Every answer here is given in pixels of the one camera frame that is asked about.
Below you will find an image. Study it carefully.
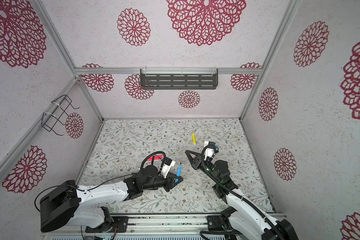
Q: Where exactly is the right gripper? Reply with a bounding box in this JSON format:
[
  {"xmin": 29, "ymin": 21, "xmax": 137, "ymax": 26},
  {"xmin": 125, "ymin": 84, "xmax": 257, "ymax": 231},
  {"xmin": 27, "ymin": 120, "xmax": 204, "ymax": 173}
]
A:
[{"xmin": 187, "ymin": 150, "xmax": 221, "ymax": 186}]

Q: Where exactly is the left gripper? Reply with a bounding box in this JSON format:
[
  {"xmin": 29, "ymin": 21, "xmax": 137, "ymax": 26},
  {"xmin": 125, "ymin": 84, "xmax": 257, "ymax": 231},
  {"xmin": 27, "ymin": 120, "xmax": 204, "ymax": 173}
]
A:
[{"xmin": 143, "ymin": 171, "xmax": 184, "ymax": 192}]

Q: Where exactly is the blue highlighter pen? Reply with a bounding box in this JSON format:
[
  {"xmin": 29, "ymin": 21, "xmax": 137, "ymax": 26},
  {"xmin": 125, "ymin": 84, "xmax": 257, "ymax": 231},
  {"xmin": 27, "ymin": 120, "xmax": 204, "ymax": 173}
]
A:
[{"xmin": 175, "ymin": 163, "xmax": 182, "ymax": 183}]

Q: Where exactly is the yellow highlighter pen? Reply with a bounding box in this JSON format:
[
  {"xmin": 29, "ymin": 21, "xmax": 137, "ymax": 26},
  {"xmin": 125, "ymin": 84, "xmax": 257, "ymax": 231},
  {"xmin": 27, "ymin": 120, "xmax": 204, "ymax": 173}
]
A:
[{"xmin": 192, "ymin": 133, "xmax": 196, "ymax": 145}]

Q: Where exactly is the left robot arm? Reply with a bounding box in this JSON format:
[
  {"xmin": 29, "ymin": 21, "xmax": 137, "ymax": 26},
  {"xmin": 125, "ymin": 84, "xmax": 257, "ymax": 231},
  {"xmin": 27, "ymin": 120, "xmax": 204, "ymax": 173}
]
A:
[{"xmin": 40, "ymin": 166, "xmax": 184, "ymax": 233}]

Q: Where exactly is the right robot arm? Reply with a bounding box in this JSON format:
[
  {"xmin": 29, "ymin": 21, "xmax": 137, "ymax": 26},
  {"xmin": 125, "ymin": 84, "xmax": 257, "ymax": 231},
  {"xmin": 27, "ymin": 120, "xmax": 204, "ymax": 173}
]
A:
[{"xmin": 185, "ymin": 151, "xmax": 298, "ymax": 240}]

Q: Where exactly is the upper pink highlighter pen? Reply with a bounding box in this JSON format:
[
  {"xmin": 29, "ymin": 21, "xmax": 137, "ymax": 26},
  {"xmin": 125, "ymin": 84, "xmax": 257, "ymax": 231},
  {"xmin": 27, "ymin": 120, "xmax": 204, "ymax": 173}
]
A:
[{"xmin": 147, "ymin": 155, "xmax": 164, "ymax": 161}]

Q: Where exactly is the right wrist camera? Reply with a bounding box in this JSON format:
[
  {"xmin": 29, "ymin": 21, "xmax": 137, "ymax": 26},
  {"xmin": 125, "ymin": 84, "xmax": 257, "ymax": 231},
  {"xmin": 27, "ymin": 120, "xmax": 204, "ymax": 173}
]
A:
[{"xmin": 204, "ymin": 141, "xmax": 219, "ymax": 161}]

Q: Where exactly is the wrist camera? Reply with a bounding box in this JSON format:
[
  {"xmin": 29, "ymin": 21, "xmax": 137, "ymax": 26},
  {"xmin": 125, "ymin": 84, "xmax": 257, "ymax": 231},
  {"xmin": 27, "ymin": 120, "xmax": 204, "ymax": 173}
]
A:
[
  {"xmin": 204, "ymin": 141, "xmax": 219, "ymax": 161},
  {"xmin": 161, "ymin": 158, "xmax": 176, "ymax": 179}
]

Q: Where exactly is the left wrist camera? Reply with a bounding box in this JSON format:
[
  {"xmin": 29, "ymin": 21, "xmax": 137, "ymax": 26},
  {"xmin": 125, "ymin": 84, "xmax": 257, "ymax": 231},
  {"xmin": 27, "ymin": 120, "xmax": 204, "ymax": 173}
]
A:
[{"xmin": 161, "ymin": 158, "xmax": 176, "ymax": 179}]

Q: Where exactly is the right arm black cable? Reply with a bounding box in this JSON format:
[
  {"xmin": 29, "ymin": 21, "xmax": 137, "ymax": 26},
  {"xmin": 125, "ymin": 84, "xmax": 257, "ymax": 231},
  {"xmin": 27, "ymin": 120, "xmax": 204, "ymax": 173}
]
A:
[{"xmin": 200, "ymin": 145, "xmax": 284, "ymax": 240}]

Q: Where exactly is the aluminium front rail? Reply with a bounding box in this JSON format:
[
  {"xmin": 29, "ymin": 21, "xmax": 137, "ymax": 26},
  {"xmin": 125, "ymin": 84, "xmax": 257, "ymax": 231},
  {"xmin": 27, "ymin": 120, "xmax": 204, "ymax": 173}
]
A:
[{"xmin": 41, "ymin": 213, "xmax": 287, "ymax": 238}]

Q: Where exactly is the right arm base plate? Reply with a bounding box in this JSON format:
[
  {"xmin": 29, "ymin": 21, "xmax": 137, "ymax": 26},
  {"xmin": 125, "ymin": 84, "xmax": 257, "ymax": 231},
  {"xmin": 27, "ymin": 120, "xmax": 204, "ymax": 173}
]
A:
[{"xmin": 207, "ymin": 215, "xmax": 234, "ymax": 232}]

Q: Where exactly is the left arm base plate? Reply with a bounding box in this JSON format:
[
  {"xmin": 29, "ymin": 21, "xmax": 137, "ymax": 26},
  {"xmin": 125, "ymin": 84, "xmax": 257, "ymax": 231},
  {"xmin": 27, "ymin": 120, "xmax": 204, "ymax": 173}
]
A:
[{"xmin": 85, "ymin": 216, "xmax": 129, "ymax": 234}]

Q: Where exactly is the grey slotted wall shelf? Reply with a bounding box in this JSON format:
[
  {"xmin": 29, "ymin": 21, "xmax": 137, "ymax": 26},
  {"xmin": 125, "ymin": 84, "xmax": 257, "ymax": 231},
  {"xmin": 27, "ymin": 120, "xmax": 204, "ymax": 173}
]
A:
[{"xmin": 140, "ymin": 69, "xmax": 219, "ymax": 90}]

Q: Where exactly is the black wire wall rack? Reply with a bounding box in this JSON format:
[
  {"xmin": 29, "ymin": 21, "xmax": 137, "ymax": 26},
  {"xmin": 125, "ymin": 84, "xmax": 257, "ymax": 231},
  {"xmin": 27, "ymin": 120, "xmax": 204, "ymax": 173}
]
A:
[{"xmin": 41, "ymin": 95, "xmax": 79, "ymax": 136}]

